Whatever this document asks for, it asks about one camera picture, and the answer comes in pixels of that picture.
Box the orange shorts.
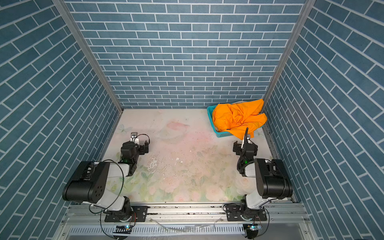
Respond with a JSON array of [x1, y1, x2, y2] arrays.
[[212, 99, 268, 140]]

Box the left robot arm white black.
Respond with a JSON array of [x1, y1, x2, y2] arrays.
[[62, 137, 150, 223]]

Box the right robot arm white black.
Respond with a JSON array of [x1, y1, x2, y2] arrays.
[[233, 140, 294, 221]]

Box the teal plastic basket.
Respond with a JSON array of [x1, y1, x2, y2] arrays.
[[206, 104, 238, 139]]

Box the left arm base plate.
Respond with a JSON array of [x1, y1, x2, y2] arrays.
[[105, 206, 149, 223]]

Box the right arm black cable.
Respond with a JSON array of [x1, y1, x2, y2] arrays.
[[221, 127, 271, 238]]

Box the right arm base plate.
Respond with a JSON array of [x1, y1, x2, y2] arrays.
[[222, 203, 267, 222]]

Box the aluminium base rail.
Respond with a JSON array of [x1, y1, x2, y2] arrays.
[[54, 201, 316, 240]]

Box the white vented cable duct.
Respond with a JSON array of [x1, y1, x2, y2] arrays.
[[69, 224, 245, 237]]

